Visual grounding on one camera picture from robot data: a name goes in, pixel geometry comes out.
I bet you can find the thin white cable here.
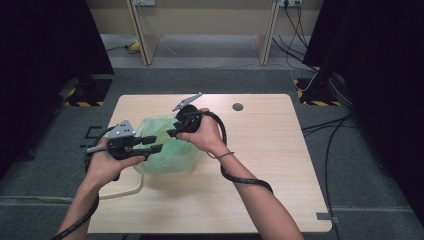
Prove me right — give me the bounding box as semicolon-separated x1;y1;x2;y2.
283;63;322;93

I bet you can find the thin grey wristband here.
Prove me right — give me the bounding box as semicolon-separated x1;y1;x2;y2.
206;151;235;160

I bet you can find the thin black cable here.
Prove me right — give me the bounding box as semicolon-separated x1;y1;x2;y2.
271;4;322;73
324;114;342;240
301;114;354;134
283;3;310;48

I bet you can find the person's right hand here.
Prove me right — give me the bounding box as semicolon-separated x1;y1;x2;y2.
176;107;229;158

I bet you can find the grey tape strip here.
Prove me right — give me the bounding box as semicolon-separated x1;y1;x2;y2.
315;212;341;224

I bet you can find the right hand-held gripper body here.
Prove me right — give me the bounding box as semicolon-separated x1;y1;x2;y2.
172;92;204;134

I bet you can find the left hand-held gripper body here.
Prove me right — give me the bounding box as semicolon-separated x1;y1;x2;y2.
85;118;151;162

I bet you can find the long wooden desk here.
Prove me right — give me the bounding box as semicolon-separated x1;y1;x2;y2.
86;0;324;66

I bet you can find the small yellow object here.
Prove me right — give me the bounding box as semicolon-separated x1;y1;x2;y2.
127;39;141;54

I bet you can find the black curtain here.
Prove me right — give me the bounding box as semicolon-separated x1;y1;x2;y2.
0;0;115;172
303;0;424;228

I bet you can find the black stand with striped base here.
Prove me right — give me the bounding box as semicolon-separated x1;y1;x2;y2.
64;74;114;108
294;77;343;107

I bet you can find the green plastic bag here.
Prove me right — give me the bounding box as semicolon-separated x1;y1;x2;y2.
133;114;204;175

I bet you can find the person's left hand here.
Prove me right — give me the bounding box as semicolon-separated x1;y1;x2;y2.
85;138;146;188

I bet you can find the white trash bin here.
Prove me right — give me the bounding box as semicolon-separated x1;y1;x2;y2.
98;171;144;201

